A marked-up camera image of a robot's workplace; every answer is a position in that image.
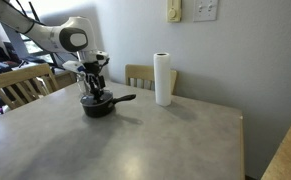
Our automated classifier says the black pot with handle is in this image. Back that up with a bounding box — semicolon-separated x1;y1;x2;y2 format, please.
80;91;137;119

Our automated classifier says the beige wall thermostat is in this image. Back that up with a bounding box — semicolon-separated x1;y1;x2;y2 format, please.
166;0;183;24

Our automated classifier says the wooden counter top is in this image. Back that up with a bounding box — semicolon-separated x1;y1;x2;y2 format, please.
260;102;291;180

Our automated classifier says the glass lid with black knob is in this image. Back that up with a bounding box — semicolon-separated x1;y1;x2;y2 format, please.
80;91;115;105

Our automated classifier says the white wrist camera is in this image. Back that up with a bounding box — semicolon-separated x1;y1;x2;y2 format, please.
62;59;87;73

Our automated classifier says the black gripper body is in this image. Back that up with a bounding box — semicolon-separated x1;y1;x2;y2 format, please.
76;49;111;88

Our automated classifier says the white paper towel roll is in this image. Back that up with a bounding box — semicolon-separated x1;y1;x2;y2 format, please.
152;52;173;107

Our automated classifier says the white light switch plate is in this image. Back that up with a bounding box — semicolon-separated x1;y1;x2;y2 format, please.
193;0;219;23

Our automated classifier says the large slatted wooden chair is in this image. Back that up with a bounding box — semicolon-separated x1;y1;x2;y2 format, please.
0;63;59;111

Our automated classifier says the wooden chair behind paper roll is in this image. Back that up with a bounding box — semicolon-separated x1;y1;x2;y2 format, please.
124;64;179;96

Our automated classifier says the small wooden chair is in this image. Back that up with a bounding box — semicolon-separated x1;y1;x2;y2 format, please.
53;69;78;91

